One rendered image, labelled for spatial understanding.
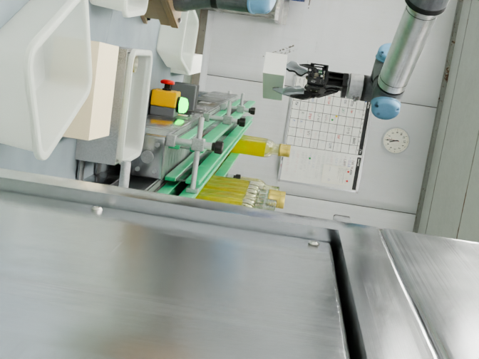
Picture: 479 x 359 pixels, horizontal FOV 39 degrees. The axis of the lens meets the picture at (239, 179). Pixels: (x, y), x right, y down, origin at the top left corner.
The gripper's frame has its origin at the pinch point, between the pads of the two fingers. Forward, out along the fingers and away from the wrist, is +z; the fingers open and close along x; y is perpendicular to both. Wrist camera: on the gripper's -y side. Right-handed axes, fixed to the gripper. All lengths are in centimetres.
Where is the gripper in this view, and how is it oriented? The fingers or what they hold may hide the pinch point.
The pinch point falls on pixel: (278, 77)
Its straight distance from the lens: 199.3
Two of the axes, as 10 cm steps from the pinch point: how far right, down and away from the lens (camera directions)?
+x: -1.6, 9.7, -1.7
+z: -9.9, -1.5, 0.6
